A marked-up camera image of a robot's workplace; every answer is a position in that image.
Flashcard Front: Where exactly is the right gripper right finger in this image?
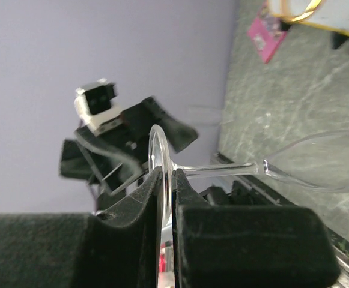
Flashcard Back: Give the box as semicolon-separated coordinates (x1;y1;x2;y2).
172;170;341;287

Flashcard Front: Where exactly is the pink card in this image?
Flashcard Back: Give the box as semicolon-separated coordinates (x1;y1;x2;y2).
247;1;287;64

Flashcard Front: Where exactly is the clear wine glass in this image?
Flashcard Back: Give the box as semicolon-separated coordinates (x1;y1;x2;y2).
148;125;349;287

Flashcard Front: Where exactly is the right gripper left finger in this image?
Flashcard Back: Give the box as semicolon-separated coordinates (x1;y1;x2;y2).
0;169;162;287

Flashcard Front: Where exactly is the gold framed whiteboard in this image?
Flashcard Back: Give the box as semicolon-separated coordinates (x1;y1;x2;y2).
267;0;349;38

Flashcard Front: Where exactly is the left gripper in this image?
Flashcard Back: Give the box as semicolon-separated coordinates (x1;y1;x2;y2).
59;96;199;207

